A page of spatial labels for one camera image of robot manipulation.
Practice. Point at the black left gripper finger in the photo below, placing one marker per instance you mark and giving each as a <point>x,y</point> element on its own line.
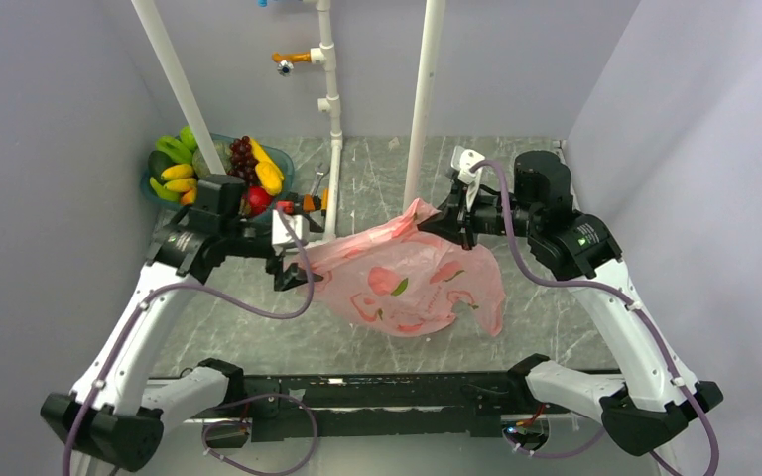
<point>302,222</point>
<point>292,277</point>

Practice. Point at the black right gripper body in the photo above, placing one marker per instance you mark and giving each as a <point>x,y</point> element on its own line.
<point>488,215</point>

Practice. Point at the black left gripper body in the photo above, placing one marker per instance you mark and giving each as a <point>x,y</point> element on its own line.
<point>247,240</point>

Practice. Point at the pink peach-print plastic bag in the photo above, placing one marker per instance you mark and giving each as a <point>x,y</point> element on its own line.
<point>399,280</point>

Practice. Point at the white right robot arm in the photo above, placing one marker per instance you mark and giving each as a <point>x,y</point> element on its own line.
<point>655,396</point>

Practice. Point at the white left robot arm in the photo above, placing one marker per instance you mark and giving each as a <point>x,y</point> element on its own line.
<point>110,414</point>

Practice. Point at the peach fake fruit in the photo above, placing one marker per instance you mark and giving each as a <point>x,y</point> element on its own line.
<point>188,198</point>

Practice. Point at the silver wrench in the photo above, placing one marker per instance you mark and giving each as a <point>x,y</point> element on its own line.
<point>320,173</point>

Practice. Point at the yellow corn cob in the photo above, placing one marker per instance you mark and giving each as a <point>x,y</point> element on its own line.
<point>269,174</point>

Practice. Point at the dark red grape bunch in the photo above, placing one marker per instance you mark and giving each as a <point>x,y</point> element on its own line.
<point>242,161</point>

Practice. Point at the yellow banana bunch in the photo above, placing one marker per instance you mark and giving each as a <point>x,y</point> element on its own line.
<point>180,178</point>

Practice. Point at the teal fruit basket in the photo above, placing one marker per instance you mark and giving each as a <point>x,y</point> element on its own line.
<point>222,143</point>

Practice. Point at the green banana bunch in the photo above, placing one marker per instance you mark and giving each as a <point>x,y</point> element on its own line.
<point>180,148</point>

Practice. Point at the dark green avocado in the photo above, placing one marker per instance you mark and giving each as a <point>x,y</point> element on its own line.
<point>157,163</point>

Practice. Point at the orange faucet valve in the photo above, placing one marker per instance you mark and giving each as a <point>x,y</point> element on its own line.
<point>285,63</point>

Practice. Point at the white pvc pipe assembly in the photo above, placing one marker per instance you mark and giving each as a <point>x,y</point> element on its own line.
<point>325,56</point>

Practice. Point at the white left slanted pole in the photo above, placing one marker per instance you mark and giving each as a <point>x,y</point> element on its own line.
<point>157,34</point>

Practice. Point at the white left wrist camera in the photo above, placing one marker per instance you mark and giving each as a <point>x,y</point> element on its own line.
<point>282,236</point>

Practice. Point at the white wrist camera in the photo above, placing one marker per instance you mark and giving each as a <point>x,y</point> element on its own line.
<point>282,236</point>
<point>467,163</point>

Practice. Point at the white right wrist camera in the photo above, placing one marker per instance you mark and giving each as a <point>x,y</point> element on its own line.
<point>467,163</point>

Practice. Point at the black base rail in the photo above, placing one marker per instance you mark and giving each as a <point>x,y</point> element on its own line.
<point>478,404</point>

